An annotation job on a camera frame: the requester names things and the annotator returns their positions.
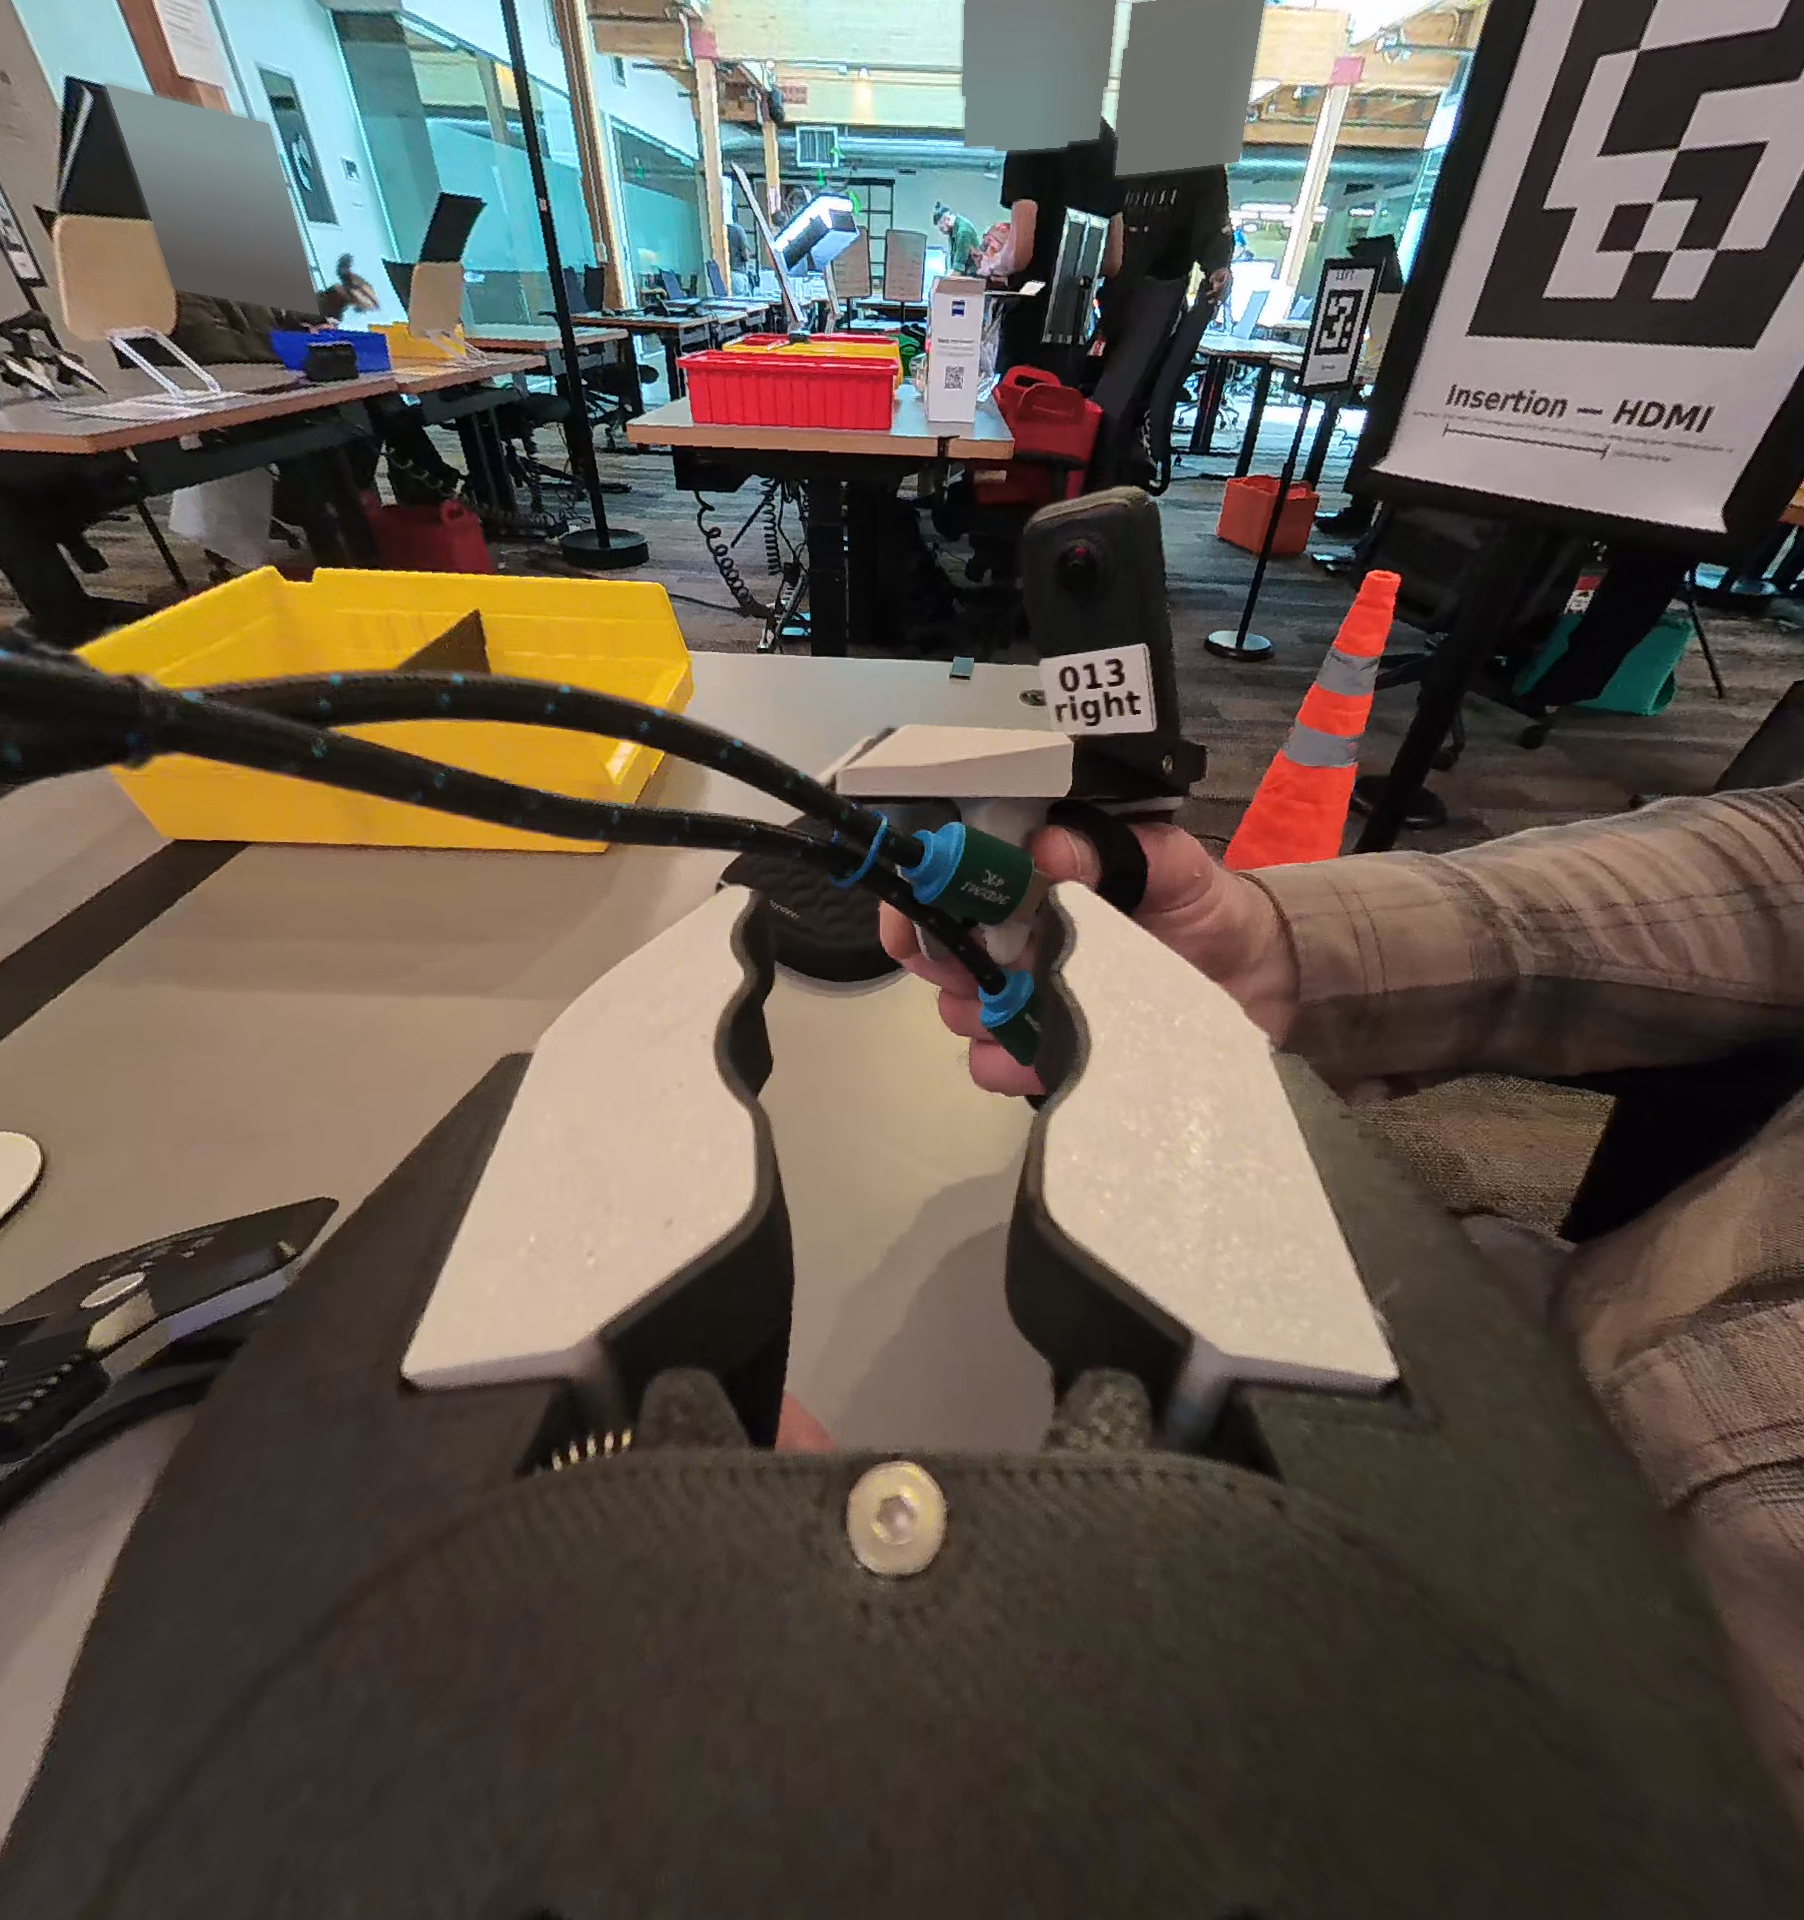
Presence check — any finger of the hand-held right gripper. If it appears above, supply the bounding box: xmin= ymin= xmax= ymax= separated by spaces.
xmin=923 ymin=799 xmax=1067 ymax=975
xmin=833 ymin=726 xmax=1081 ymax=805

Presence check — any black mouse pad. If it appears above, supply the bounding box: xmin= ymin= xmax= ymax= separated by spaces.
xmin=721 ymin=856 xmax=923 ymax=987

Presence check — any black braided hdmi cable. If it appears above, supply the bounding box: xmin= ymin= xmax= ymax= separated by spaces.
xmin=0 ymin=628 xmax=1063 ymax=1069

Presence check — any white paper notice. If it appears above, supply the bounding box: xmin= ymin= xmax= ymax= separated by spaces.
xmin=156 ymin=0 xmax=232 ymax=88

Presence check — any red storage bin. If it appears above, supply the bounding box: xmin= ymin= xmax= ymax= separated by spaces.
xmin=371 ymin=498 xmax=498 ymax=577

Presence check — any person's right forearm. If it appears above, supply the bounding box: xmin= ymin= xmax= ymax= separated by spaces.
xmin=1248 ymin=766 xmax=1804 ymax=1099

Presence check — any black coiled cord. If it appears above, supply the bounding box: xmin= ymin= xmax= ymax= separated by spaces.
xmin=693 ymin=493 xmax=779 ymax=617

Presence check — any person's right hand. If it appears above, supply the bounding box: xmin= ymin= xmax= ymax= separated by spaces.
xmin=879 ymin=817 xmax=1304 ymax=1105

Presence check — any wooden-edged desk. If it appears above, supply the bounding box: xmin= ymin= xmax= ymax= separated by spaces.
xmin=627 ymin=395 xmax=1017 ymax=656

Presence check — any white wire stand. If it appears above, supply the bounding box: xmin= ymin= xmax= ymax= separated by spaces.
xmin=107 ymin=326 xmax=225 ymax=403

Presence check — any red bag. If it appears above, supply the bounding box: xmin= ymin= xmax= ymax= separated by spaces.
xmin=978 ymin=362 xmax=1109 ymax=505

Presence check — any long red plastic bin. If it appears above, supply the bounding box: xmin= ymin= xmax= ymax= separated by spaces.
xmin=678 ymin=347 xmax=903 ymax=434

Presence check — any small black switch box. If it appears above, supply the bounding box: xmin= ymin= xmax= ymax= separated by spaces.
xmin=0 ymin=1196 xmax=340 ymax=1392

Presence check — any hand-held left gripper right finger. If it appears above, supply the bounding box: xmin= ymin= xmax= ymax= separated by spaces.
xmin=1006 ymin=881 xmax=1403 ymax=1447

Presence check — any white printed sign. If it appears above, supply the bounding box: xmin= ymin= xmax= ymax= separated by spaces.
xmin=926 ymin=276 xmax=996 ymax=429

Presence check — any orange bin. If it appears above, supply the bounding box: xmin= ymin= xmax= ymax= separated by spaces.
xmin=1216 ymin=473 xmax=1322 ymax=561

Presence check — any long grey desk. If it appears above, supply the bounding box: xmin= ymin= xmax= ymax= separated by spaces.
xmin=0 ymin=361 xmax=545 ymax=641

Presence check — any black framed marker sign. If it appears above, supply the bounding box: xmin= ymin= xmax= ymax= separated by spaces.
xmin=1352 ymin=0 xmax=1804 ymax=856

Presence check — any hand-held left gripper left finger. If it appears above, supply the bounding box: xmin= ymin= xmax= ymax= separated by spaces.
xmin=399 ymin=888 xmax=799 ymax=1447

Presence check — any orange traffic cone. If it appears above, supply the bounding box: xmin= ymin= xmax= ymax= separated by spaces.
xmin=1224 ymin=568 xmax=1406 ymax=874

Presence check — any yellow plastic bin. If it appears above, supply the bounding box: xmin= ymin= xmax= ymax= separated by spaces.
xmin=76 ymin=565 xmax=696 ymax=856

